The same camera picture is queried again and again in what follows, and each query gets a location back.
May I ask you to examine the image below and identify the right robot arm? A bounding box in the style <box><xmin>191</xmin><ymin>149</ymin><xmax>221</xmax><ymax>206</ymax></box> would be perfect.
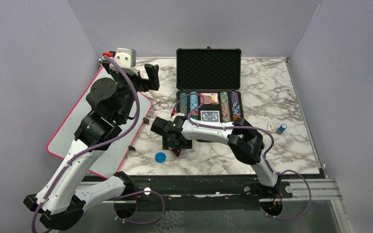
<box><xmin>151</xmin><ymin>116</ymin><xmax>281</xmax><ymax>198</ymax></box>

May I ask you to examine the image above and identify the green orange chip row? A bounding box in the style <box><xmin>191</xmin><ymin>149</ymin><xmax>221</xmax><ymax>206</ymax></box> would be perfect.
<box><xmin>220</xmin><ymin>92</ymin><xmax>231</xmax><ymax>122</ymax></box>

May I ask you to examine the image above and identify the black board clip lower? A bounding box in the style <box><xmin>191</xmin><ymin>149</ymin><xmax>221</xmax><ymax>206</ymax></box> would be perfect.
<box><xmin>128</xmin><ymin>145</ymin><xmax>136</xmax><ymax>151</ymax></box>

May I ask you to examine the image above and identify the red triangle card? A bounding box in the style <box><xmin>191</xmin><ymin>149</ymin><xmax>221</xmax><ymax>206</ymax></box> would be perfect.
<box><xmin>171</xmin><ymin>150</ymin><xmax>182</xmax><ymax>158</ymax></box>

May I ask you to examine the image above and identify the blue cylinder cap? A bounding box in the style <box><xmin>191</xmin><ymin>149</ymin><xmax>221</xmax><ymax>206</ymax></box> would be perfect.
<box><xmin>275</xmin><ymin>123</ymin><xmax>288</xmax><ymax>135</ymax></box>

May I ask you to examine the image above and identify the black poker set case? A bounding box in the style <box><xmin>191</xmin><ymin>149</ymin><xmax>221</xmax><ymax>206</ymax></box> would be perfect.
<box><xmin>176</xmin><ymin>47</ymin><xmax>244</xmax><ymax>123</ymax></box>

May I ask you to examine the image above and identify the black mounting rail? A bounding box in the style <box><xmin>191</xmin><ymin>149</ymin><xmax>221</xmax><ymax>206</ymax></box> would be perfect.
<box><xmin>77</xmin><ymin>172</ymin><xmax>325</xmax><ymax>213</ymax></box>

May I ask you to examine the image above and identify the black board clip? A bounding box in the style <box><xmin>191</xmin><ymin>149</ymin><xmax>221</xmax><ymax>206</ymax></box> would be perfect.
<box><xmin>143</xmin><ymin>117</ymin><xmax>150</xmax><ymax>124</ymax></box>
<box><xmin>128</xmin><ymin>145</ymin><xmax>136</xmax><ymax>151</ymax></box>

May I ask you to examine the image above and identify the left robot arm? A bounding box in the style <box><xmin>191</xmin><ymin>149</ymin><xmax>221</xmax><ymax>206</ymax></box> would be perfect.
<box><xmin>23</xmin><ymin>63</ymin><xmax>159</xmax><ymax>232</ymax></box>

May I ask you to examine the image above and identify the blue red chip row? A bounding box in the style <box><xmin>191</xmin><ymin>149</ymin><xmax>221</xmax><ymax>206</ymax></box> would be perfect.
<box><xmin>189</xmin><ymin>92</ymin><xmax>199</xmax><ymax>120</ymax></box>

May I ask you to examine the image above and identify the blue card deck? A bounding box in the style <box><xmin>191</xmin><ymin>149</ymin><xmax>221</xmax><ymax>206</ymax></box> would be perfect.
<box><xmin>201</xmin><ymin>110</ymin><xmax>220</xmax><ymax>123</ymax></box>

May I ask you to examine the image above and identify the dark green chip row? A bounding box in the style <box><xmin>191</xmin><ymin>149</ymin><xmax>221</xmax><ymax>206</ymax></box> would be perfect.
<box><xmin>179</xmin><ymin>93</ymin><xmax>188</xmax><ymax>114</ymax></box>

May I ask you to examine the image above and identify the blue round button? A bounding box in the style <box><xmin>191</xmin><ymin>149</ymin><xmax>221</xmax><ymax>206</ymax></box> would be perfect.
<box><xmin>154</xmin><ymin>152</ymin><xmax>166</xmax><ymax>163</ymax></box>

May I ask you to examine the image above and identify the white board red edge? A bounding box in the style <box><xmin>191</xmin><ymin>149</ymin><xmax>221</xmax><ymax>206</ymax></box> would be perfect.
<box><xmin>47</xmin><ymin>67</ymin><xmax>152</xmax><ymax>179</ymax></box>

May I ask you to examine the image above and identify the black board clip upper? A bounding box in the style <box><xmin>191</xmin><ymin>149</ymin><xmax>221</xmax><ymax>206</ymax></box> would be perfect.
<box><xmin>143</xmin><ymin>117</ymin><xmax>150</xmax><ymax>124</ymax></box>

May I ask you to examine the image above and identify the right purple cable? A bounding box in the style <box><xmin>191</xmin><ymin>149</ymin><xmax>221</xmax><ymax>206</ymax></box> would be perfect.
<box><xmin>171</xmin><ymin>92</ymin><xmax>313</xmax><ymax>222</ymax></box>

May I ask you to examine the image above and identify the purple cable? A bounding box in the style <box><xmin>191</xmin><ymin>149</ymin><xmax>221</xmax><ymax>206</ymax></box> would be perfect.
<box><xmin>171</xmin><ymin>92</ymin><xmax>313</xmax><ymax>222</ymax></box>
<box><xmin>31</xmin><ymin>53</ymin><xmax>141</xmax><ymax>233</ymax></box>

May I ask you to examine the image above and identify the purple blue chip row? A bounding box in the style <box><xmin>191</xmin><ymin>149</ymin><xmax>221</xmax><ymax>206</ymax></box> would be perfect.
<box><xmin>230</xmin><ymin>92</ymin><xmax>242</xmax><ymax>121</ymax></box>

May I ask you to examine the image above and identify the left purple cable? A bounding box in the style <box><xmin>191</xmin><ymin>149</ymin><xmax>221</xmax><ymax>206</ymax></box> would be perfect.
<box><xmin>31</xmin><ymin>53</ymin><xmax>141</xmax><ymax>233</ymax></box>

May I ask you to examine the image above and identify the red card deck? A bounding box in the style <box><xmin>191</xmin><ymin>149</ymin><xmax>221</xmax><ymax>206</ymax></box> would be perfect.
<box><xmin>201</xmin><ymin>93</ymin><xmax>220</xmax><ymax>105</ymax></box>

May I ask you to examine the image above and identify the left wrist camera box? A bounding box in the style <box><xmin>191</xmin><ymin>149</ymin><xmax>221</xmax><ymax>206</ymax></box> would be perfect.
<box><xmin>113</xmin><ymin>48</ymin><xmax>136</xmax><ymax>74</ymax></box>

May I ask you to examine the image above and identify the small white playing card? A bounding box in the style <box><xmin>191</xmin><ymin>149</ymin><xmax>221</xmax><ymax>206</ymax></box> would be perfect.
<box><xmin>267</xmin><ymin>121</ymin><xmax>275</xmax><ymax>132</ymax></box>

